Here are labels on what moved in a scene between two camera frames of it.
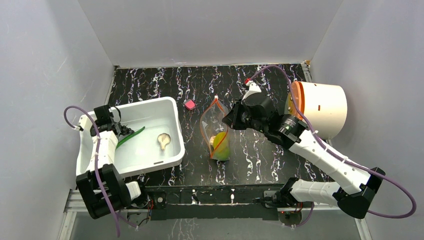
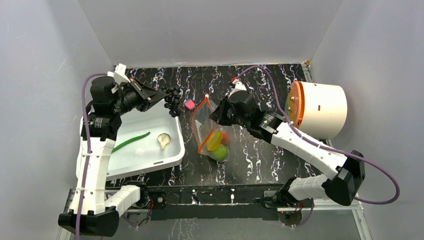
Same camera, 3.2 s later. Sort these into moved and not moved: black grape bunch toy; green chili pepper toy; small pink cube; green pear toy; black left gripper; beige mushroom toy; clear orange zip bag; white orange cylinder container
Moved: clear orange zip bag; green chili pepper toy; black left gripper; black grape bunch toy
Not moved: beige mushroom toy; green pear toy; small pink cube; white orange cylinder container
